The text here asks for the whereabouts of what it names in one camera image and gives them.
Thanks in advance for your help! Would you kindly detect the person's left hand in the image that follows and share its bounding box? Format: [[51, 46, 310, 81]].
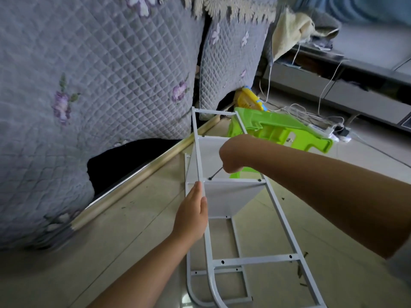
[[172, 181, 209, 246]]

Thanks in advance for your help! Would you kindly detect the person's right hand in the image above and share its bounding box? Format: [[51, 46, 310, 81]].
[[219, 134, 264, 174]]

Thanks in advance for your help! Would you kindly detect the white wooden board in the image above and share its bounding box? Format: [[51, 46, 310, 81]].
[[203, 181, 267, 219], [193, 136, 240, 180]]

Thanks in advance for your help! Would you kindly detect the white metal frame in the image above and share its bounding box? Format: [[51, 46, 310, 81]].
[[185, 154, 254, 307], [191, 106, 328, 308]]

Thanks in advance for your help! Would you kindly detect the person's left forearm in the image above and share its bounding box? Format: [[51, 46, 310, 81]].
[[89, 234, 194, 308]]

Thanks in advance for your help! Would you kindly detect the person's right forearm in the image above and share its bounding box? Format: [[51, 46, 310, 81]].
[[250, 139, 411, 259]]

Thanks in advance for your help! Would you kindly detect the person's white shirt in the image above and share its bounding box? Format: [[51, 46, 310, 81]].
[[387, 237, 411, 286]]

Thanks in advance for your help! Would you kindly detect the green plastic stool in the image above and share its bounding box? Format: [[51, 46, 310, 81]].
[[226, 107, 335, 179]]

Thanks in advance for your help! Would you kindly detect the yellow plastic basket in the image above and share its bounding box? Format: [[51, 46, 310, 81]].
[[232, 87, 268, 113]]

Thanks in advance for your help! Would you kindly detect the long white power strip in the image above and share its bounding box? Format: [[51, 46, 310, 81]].
[[307, 120, 340, 140]]

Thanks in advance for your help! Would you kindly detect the white power strip with plugs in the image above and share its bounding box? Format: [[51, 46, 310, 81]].
[[333, 124, 353, 143]]

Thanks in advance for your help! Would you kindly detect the pile of black screws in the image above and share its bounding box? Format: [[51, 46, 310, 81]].
[[297, 252, 309, 280]]

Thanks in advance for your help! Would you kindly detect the pile of pale cloth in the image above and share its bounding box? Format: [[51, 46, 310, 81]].
[[270, 6, 341, 63]]

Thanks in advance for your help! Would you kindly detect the grey marble TV cabinet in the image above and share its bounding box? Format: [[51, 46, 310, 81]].
[[260, 22, 411, 132]]

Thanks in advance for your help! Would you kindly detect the grey textured furniture cover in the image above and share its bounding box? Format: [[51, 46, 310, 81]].
[[0, 0, 278, 251]]

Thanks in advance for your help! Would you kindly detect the blue cloth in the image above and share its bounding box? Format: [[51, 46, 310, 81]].
[[292, 0, 411, 26]]

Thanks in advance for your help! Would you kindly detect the chrome metal base rail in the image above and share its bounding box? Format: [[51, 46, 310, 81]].
[[29, 115, 222, 251]]

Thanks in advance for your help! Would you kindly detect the tangle of white cables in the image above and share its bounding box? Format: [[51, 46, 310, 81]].
[[258, 44, 353, 144]]

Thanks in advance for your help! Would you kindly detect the long dark cable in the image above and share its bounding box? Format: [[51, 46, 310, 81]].
[[350, 134, 411, 166]]

